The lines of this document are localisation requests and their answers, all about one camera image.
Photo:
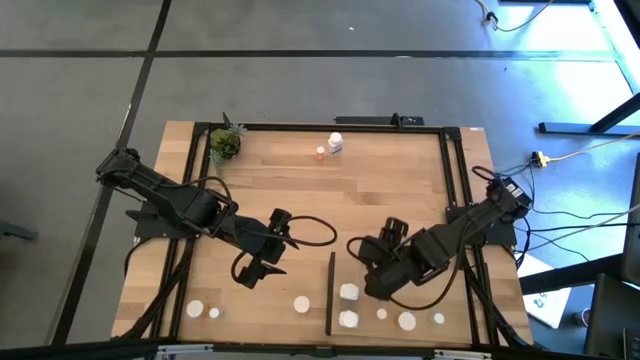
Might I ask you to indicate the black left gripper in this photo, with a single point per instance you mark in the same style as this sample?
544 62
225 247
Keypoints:
265 250

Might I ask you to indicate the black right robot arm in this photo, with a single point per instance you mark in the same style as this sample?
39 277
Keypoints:
450 240

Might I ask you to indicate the white bottle tablet size label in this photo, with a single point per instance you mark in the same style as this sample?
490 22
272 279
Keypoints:
349 318

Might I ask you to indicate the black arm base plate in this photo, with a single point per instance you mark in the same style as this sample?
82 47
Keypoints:
155 230
500 232

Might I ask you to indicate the white supplement bottle blue band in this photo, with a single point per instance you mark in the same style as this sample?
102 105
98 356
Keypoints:
335 141

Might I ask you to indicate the grey panel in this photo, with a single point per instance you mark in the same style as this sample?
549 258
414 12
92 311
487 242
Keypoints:
632 225

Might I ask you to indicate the black mounting plate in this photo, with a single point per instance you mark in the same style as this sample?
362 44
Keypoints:
370 120

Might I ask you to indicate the black equipment case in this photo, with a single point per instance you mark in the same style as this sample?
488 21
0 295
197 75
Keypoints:
610 320

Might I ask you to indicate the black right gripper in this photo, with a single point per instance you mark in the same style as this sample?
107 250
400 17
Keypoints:
390 280

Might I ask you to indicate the black aluminium table frame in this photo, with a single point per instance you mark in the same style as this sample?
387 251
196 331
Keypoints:
280 127

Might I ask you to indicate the white printed paper sheet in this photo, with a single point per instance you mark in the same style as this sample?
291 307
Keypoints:
547 305

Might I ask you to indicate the orange pill bottle white cap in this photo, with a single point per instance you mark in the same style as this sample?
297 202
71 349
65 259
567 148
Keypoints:
301 304
195 308
407 321

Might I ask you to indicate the white melatonin bottle blue band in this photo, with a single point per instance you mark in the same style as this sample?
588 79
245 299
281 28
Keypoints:
349 291

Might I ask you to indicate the green succulent in black pot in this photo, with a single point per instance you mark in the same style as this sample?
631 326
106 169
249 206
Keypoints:
225 144

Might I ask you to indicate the black desk beam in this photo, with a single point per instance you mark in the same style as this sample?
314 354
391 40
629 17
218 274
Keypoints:
565 275

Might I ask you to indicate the small pink vial white cap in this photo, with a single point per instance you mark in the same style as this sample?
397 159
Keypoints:
320 152
381 313

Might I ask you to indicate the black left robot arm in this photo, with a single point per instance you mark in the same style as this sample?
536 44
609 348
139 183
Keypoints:
175 200

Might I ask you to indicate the grey chair foot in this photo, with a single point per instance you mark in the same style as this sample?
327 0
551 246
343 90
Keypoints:
15 231

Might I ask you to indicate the black desk leg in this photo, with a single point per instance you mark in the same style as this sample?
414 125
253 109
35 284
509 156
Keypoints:
575 128

